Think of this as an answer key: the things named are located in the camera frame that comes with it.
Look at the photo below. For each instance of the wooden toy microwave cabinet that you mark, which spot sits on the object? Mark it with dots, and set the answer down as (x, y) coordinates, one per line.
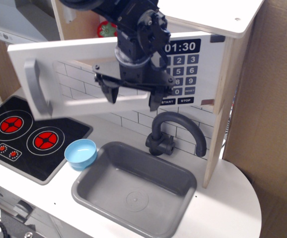
(223, 74)

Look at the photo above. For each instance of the grey microwave door handle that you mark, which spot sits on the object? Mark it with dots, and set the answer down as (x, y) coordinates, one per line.
(32, 72)

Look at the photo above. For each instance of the grey toy range hood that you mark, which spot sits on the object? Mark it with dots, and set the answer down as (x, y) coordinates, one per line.
(21, 21)

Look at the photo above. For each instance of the light blue bowl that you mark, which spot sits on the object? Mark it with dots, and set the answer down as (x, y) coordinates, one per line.
(81, 153)

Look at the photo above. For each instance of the brown cardboard panel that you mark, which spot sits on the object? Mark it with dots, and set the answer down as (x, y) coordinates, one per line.
(257, 137)

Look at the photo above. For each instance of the black toy stove top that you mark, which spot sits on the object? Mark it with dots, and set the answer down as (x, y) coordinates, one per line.
(35, 149)

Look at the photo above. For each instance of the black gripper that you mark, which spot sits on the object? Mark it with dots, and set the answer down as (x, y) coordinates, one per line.
(146, 76)

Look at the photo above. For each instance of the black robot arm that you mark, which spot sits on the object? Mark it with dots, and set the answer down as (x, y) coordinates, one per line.
(141, 61)

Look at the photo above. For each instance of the red toy tomato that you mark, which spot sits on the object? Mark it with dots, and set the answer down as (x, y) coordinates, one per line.
(106, 29)

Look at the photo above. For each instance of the dark grey toy faucet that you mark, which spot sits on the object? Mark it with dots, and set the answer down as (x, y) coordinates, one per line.
(161, 139)

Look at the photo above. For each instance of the grey oven knob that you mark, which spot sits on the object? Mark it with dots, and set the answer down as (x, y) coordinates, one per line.
(23, 209)

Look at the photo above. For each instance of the white toy microwave door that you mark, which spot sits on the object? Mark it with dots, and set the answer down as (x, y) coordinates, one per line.
(58, 78)

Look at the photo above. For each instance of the grey toy sink basin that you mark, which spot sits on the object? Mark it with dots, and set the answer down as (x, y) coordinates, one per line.
(136, 190)

